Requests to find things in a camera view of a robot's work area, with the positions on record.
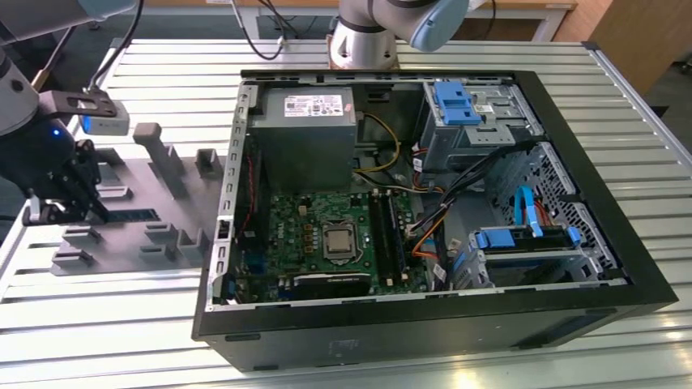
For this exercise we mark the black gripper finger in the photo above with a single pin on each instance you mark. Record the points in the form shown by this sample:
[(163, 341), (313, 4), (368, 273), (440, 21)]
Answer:
[(84, 174), (56, 212)]

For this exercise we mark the green RAM stick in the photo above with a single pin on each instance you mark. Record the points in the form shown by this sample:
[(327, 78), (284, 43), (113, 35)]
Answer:
[(135, 215)]

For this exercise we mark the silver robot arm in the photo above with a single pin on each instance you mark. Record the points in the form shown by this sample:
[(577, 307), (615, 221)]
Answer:
[(356, 44)]

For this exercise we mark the black RAM slot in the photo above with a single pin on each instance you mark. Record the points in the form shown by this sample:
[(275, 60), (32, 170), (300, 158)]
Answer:
[(389, 243), (379, 243)]

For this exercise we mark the grey parts rack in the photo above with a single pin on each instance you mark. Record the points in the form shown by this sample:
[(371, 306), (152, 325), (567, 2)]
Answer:
[(156, 190)]

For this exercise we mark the green motherboard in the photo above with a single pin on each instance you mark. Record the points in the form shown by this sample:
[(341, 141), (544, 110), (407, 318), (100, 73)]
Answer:
[(292, 227)]

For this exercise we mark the grey power supply unit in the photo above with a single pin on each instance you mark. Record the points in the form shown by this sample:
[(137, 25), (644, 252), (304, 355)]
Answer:
[(303, 154)]

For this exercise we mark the silver CPU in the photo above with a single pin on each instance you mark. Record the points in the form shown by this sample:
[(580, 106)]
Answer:
[(340, 241)]

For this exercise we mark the black graphics card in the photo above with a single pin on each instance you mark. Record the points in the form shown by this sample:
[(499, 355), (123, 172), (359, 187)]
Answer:
[(332, 285)]

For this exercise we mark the black PC case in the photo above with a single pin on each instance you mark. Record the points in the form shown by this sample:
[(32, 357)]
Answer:
[(379, 336)]

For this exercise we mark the blue plastic disk carrier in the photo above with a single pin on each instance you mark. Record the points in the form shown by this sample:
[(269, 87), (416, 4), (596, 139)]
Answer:
[(453, 105)]

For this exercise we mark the grey metal drive cage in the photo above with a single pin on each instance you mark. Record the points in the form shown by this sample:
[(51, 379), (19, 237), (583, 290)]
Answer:
[(476, 142)]

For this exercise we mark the hard disk in blue carrier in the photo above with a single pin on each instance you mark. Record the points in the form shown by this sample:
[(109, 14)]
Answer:
[(503, 241)]

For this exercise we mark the grey metal disk bay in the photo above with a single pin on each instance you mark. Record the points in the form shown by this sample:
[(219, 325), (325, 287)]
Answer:
[(540, 263)]

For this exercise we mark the wooden cabinet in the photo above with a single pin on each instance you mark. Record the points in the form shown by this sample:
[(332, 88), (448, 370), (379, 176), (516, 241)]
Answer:
[(637, 40)]

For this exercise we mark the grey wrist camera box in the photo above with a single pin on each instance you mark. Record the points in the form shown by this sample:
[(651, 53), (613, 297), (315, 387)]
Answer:
[(108, 123)]

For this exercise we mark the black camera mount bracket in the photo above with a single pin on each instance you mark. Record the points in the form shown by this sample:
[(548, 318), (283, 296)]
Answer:
[(69, 103)]

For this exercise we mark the white frame wooden desk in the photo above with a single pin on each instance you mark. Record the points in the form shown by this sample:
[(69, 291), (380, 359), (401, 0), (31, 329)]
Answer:
[(513, 13)]

